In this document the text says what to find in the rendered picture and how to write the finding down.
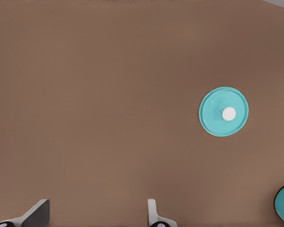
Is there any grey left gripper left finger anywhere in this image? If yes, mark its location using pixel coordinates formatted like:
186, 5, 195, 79
0, 199, 50, 227

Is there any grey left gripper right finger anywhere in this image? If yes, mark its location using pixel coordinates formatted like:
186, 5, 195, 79
147, 199, 178, 227

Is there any teal pot lid white knob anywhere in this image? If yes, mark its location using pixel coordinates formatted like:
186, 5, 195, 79
198, 86, 249, 138

